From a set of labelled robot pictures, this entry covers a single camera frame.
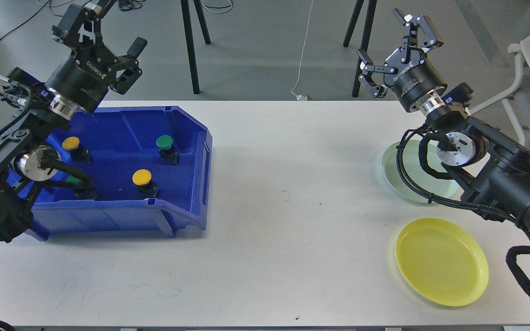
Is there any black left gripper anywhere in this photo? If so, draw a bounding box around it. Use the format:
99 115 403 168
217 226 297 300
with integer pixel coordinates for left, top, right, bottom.
45 5 148 113

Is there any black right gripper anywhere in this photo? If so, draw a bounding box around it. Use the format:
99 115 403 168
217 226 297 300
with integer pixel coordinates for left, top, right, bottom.
356 8 449 113

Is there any yellow push button switch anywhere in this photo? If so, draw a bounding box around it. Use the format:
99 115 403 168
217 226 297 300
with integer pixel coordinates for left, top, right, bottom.
131 168 160 198
62 136 93 167

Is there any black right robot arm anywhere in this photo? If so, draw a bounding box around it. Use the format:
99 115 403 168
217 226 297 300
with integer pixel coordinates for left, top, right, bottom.
357 9 530 297

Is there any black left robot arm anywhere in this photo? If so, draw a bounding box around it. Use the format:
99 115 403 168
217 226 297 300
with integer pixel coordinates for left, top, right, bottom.
0 0 147 243

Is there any light green plate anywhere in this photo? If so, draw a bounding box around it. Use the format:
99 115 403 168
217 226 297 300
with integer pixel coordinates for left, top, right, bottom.
380 139 459 205

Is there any yellow plate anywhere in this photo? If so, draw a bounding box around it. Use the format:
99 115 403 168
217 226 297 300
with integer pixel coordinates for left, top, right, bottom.
395 217 490 307

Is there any black tripod leg left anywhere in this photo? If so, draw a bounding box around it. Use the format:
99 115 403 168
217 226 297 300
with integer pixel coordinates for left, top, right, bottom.
180 0 212 95

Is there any blue plastic storage bin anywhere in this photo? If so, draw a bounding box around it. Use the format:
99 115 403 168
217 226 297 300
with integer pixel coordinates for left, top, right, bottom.
25 106 213 241

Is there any white cable on floor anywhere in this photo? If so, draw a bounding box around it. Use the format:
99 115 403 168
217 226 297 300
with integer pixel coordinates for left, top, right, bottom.
291 0 315 101

